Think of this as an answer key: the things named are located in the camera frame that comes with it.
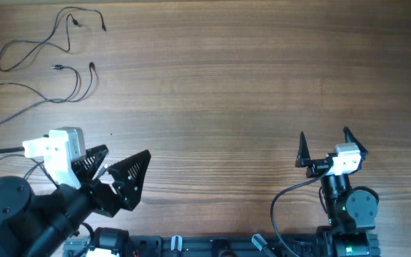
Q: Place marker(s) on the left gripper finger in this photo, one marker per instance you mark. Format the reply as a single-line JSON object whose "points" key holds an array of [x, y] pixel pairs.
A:
{"points": [[128, 177], [85, 168]]}

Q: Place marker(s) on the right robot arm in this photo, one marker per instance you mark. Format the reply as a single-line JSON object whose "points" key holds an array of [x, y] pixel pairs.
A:
{"points": [[351, 210]]}

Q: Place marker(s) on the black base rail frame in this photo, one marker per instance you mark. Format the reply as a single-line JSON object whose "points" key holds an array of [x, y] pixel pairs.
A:
{"points": [[114, 242]]}

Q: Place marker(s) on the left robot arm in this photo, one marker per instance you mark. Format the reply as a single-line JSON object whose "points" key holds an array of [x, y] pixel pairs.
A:
{"points": [[36, 225]]}

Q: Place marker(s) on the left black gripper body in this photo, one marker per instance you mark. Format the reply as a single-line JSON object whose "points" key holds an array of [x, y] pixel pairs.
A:
{"points": [[105, 202]]}

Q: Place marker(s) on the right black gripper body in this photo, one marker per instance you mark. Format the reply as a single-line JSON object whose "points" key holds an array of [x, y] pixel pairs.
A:
{"points": [[317, 167]]}

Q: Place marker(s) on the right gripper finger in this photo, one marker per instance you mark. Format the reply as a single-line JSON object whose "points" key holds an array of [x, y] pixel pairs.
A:
{"points": [[303, 156], [349, 138]]}

